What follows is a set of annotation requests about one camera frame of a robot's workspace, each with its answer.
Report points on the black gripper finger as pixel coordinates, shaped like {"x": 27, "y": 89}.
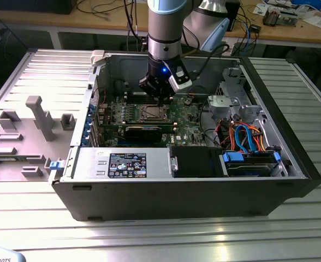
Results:
{"x": 168, "y": 94}
{"x": 146, "y": 86}

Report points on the silver CPU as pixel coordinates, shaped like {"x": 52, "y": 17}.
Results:
{"x": 153, "y": 112}

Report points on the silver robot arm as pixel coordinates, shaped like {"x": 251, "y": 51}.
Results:
{"x": 164, "y": 30}

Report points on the CPU socket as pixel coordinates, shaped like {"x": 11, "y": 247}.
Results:
{"x": 141, "y": 118}

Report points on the blue slot retainer clips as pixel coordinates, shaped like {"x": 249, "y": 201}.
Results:
{"x": 87, "y": 128}

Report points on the round coin battery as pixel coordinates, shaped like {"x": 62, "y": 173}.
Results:
{"x": 187, "y": 101}

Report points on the green motherboard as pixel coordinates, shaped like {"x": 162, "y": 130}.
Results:
{"x": 185, "y": 122}

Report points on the black graphics card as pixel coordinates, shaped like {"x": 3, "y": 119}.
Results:
{"x": 142, "y": 133}

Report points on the silver metal drive cage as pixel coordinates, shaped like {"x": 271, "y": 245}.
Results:
{"x": 220, "y": 102}

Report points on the light grey case latch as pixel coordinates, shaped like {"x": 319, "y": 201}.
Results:
{"x": 97, "y": 57}

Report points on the wooden desk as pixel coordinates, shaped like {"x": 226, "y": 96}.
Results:
{"x": 108, "y": 21}

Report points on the black drive bay box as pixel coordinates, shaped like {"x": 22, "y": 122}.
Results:
{"x": 193, "y": 161}

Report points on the silver power supply with label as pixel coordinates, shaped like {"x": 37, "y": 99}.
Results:
{"x": 89, "y": 163}

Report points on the black upright box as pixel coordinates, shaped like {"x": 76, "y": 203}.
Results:
{"x": 234, "y": 13}

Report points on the black and silver PC case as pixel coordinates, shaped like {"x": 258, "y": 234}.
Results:
{"x": 177, "y": 199}

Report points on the small black device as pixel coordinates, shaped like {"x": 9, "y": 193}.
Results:
{"x": 255, "y": 28}

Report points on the hard disk in blue carrier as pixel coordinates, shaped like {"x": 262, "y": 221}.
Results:
{"x": 248, "y": 167}

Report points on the grey parts rack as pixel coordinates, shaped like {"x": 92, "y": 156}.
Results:
{"x": 43, "y": 120}

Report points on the blue plastic latch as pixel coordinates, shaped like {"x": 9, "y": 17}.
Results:
{"x": 55, "y": 166}

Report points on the metal heat sink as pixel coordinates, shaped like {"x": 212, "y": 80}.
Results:
{"x": 271, "y": 17}

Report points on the black flat box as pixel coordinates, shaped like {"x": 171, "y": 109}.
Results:
{"x": 32, "y": 6}

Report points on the small metal box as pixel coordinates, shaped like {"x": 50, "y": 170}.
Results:
{"x": 288, "y": 19}

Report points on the white papers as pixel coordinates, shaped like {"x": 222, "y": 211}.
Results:
{"x": 313, "y": 21}

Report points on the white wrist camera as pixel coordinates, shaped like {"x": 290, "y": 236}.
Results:
{"x": 180, "y": 82}

